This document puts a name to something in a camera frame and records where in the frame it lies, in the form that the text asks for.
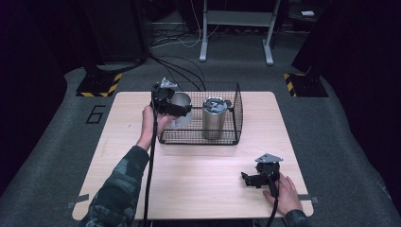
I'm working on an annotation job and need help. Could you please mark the white floor cables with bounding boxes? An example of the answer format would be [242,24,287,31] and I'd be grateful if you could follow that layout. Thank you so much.
[150,0,221,49]

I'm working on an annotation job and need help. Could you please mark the steel tumbler with lid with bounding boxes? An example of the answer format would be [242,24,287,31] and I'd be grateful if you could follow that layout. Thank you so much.
[201,96,229,141]

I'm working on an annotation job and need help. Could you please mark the black cabinet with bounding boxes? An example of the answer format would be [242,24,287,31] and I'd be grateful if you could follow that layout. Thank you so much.
[82,0,148,64]

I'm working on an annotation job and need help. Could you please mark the white metal stand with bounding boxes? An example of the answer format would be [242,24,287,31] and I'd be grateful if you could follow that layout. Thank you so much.
[199,0,282,66]

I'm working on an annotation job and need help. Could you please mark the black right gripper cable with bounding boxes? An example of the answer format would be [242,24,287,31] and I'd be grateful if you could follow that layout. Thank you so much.
[266,169,282,227]

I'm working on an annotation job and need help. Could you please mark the person's left hand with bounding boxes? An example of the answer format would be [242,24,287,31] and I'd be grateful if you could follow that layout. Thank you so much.
[135,105,178,151]

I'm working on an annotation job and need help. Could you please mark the black floor cables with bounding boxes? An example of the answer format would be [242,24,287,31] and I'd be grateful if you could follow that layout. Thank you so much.
[148,53,207,93]

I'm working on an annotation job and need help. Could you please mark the black wire basket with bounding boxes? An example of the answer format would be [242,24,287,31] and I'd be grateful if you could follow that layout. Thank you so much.
[155,80,244,146]

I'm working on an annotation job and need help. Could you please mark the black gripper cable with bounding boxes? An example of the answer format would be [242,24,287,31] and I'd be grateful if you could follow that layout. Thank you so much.
[143,84,159,227]
[266,169,282,227]

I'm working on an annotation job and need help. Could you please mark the person's right hand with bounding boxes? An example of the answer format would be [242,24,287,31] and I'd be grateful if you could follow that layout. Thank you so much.
[263,172,304,217]

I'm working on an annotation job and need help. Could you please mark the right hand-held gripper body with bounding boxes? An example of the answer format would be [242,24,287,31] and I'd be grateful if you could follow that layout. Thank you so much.
[254,153,284,187]

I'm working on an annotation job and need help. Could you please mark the black yellow striped base plate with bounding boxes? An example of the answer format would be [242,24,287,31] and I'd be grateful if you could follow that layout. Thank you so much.
[283,73,329,98]
[76,73,123,98]

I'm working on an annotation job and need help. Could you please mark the metal mug with handle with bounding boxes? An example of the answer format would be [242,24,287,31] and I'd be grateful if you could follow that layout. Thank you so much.
[166,92,194,131]

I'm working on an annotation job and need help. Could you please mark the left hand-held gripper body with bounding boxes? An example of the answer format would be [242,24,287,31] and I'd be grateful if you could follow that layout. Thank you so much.
[151,78,178,113]

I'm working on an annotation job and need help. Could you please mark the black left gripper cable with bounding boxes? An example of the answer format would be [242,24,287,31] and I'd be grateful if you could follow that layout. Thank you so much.
[143,84,159,227]

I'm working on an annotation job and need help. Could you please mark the grey tape piece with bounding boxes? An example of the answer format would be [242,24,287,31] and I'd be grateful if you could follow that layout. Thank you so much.
[297,194,320,204]
[66,193,90,210]

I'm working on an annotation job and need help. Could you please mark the dark curtain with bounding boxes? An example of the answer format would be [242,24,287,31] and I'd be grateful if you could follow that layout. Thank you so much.
[0,0,69,193]
[291,0,401,216]

